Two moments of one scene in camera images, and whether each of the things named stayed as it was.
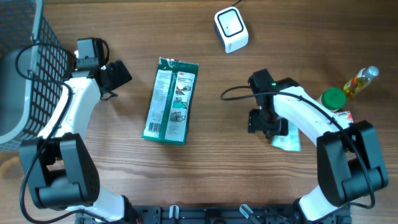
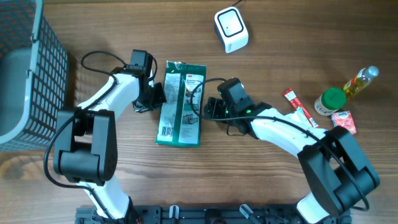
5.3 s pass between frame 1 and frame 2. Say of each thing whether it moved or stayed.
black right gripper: moved
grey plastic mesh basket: stayed
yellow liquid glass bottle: stayed
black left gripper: moved
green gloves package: moved
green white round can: stayed
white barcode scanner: stayed
